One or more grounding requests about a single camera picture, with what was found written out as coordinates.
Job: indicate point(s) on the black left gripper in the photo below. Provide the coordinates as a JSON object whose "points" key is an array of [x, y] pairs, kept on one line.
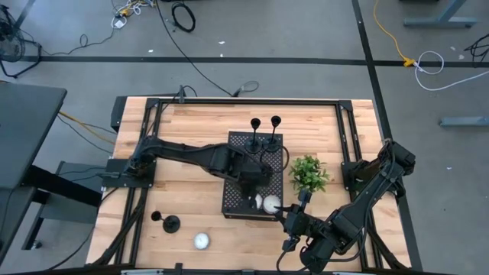
{"points": [[254, 173]]}

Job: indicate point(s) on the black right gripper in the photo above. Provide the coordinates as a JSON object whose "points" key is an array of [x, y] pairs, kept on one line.
{"points": [[303, 223]]}

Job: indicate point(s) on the pink patterned candle jar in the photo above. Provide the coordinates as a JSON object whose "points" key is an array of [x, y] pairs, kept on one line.
{"points": [[271, 203]]}

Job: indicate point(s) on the tall black candlestick holder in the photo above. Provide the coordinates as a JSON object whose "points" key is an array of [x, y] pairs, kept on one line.
{"points": [[171, 224], [272, 145], [253, 146]]}

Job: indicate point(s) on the white ball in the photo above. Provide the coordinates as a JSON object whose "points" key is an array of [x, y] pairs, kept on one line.
{"points": [[201, 241]]}

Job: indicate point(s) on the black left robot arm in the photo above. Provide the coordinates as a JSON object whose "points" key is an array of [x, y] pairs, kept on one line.
{"points": [[183, 151]]}

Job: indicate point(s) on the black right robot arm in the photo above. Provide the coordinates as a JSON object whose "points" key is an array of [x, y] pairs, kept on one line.
{"points": [[355, 217]]}

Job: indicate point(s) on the black perforated metal shelf riser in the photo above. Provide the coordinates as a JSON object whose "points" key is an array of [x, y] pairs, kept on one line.
{"points": [[237, 198]]}

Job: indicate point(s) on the green plant in white pot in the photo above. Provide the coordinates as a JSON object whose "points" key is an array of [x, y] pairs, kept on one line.
{"points": [[308, 173]]}

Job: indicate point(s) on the black control box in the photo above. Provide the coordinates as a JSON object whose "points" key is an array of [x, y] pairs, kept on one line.
{"points": [[117, 114]]}

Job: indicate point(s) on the grey desk foot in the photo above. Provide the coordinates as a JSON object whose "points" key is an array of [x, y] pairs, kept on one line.
{"points": [[464, 121], [439, 21]]}

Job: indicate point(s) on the black desk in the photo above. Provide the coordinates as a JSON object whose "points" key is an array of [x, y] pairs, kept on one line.
{"points": [[26, 126]]}

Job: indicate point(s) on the black floor fan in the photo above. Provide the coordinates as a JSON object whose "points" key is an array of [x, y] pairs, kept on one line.
{"points": [[9, 44]]}

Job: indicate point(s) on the black aluminium table frame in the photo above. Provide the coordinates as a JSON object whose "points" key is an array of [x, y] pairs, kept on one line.
{"points": [[248, 101]]}

